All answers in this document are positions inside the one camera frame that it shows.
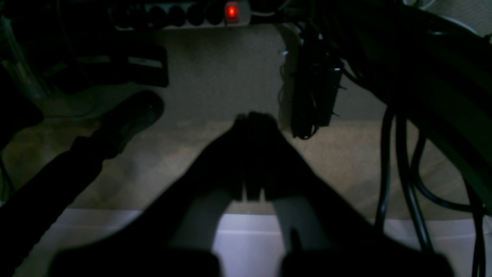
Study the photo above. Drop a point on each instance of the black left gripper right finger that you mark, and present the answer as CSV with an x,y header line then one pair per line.
x,y
326,235

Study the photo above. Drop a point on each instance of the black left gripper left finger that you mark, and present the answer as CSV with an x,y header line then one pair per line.
x,y
173,237

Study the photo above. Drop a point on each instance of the dark robot arm link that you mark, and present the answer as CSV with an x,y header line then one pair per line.
x,y
31,211

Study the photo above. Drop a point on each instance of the black power adapter box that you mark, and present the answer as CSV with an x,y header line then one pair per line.
x,y
317,82

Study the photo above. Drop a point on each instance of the white power strip red switch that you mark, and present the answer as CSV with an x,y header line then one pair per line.
x,y
179,14

